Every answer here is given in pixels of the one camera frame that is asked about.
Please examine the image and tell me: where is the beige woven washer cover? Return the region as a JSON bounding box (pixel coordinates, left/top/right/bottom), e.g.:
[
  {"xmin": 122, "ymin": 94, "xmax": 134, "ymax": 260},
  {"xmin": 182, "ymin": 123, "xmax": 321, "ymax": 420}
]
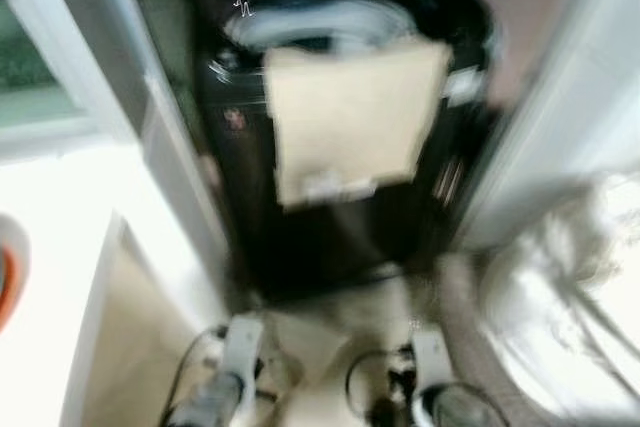
[{"xmin": 262, "ymin": 37, "xmax": 453, "ymax": 210}]

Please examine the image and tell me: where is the grey door frame post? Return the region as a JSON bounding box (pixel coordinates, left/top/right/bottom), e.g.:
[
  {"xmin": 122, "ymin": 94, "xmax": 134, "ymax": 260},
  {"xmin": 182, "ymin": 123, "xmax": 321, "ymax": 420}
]
[{"xmin": 452, "ymin": 0, "xmax": 626, "ymax": 248}]

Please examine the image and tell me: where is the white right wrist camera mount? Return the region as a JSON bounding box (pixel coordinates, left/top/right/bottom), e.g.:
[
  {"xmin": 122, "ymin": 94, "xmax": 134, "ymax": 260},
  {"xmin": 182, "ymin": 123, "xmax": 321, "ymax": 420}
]
[{"xmin": 412, "ymin": 327, "xmax": 456, "ymax": 388}]

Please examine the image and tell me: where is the brown woven laundry basket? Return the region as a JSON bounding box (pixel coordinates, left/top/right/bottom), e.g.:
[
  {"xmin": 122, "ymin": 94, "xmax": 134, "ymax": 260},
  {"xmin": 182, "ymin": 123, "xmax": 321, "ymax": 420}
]
[{"xmin": 435, "ymin": 252, "xmax": 541, "ymax": 427}]

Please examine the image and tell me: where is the grey door jamb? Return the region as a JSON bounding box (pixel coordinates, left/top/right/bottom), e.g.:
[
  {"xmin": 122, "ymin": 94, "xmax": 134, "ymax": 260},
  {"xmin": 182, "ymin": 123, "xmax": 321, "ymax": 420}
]
[{"xmin": 60, "ymin": 0, "xmax": 236, "ymax": 283}]

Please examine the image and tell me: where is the white orange round container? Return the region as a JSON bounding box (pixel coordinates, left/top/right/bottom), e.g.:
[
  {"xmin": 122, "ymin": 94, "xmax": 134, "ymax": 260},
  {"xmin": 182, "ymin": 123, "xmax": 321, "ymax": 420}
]
[{"xmin": 0, "ymin": 212, "xmax": 31, "ymax": 333}]

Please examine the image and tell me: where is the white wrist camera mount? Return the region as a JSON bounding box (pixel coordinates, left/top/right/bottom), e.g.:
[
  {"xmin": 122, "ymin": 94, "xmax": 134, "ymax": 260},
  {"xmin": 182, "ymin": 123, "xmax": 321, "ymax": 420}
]
[
  {"xmin": 220, "ymin": 315, "xmax": 266, "ymax": 378},
  {"xmin": 412, "ymin": 327, "xmax": 456, "ymax": 388}
]

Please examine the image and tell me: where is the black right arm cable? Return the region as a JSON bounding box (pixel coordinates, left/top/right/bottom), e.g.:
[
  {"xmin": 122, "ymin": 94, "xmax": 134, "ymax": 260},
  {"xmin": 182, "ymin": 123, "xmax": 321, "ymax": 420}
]
[{"xmin": 345, "ymin": 349, "xmax": 396, "ymax": 406}]

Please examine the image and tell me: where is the window with white frame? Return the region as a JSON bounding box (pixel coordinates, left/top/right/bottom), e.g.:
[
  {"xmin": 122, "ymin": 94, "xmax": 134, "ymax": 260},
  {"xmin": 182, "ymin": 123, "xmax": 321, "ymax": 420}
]
[{"xmin": 0, "ymin": 0, "xmax": 131, "ymax": 148}]

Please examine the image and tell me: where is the white low cabinet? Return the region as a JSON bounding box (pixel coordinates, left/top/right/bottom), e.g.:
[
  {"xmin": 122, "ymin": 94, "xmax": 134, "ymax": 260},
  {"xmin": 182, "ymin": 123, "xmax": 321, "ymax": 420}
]
[{"xmin": 0, "ymin": 137, "xmax": 236, "ymax": 427}]

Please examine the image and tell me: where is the white laundry cloth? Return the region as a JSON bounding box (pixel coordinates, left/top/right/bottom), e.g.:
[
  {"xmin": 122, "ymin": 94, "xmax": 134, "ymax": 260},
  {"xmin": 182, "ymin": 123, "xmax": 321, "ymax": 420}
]
[{"xmin": 480, "ymin": 175, "xmax": 640, "ymax": 426}]

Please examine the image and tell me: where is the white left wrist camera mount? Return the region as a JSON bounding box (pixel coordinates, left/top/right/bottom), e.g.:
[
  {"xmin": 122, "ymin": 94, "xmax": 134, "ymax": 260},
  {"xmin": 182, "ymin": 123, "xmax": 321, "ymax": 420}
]
[{"xmin": 220, "ymin": 315, "xmax": 266, "ymax": 378}]

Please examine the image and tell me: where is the black top-load washing machine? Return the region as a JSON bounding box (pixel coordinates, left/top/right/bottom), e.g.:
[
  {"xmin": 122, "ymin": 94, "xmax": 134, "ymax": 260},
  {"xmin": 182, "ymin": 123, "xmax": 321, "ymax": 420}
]
[{"xmin": 185, "ymin": 0, "xmax": 496, "ymax": 298}]

